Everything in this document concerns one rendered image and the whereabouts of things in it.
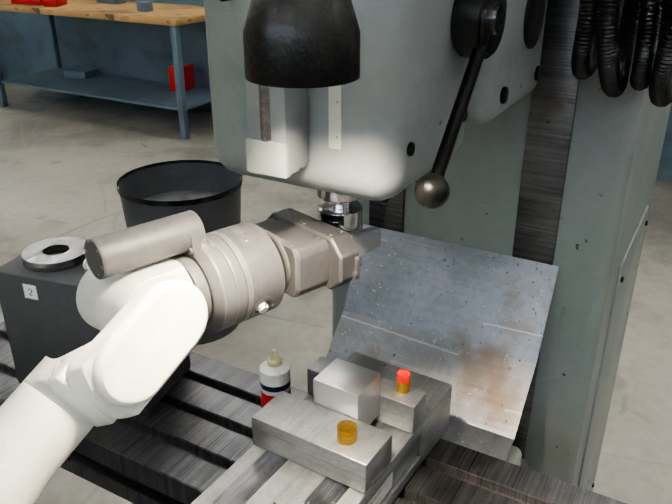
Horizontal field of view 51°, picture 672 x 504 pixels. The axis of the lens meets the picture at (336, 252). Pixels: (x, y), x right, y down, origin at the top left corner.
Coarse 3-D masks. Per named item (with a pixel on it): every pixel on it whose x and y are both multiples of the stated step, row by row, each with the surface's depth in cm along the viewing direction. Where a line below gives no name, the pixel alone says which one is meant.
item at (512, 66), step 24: (528, 0) 74; (528, 24) 75; (504, 48) 71; (528, 48) 78; (480, 72) 71; (504, 72) 73; (528, 72) 81; (480, 96) 72; (504, 96) 73; (480, 120) 74
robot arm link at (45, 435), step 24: (24, 384) 55; (0, 408) 54; (24, 408) 53; (48, 408) 53; (0, 432) 52; (24, 432) 52; (48, 432) 53; (72, 432) 54; (0, 456) 51; (24, 456) 52; (48, 456) 53; (0, 480) 51; (24, 480) 52; (48, 480) 55
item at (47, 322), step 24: (48, 240) 102; (72, 240) 102; (24, 264) 97; (48, 264) 95; (72, 264) 96; (0, 288) 97; (24, 288) 95; (48, 288) 94; (72, 288) 92; (24, 312) 97; (48, 312) 96; (72, 312) 94; (24, 336) 99; (48, 336) 98; (72, 336) 96; (24, 360) 101; (168, 384) 102; (144, 408) 97
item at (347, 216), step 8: (320, 208) 72; (328, 208) 72; (344, 208) 72; (352, 208) 72; (360, 208) 72; (320, 216) 72; (328, 216) 72; (336, 216) 71; (344, 216) 71; (352, 216) 72; (360, 216) 72
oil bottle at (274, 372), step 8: (272, 352) 92; (272, 360) 92; (280, 360) 93; (264, 368) 93; (272, 368) 92; (280, 368) 93; (288, 368) 93; (264, 376) 92; (272, 376) 92; (280, 376) 92; (288, 376) 93; (264, 384) 93; (272, 384) 92; (280, 384) 93; (288, 384) 94; (264, 392) 94; (272, 392) 93; (288, 392) 94; (264, 400) 94
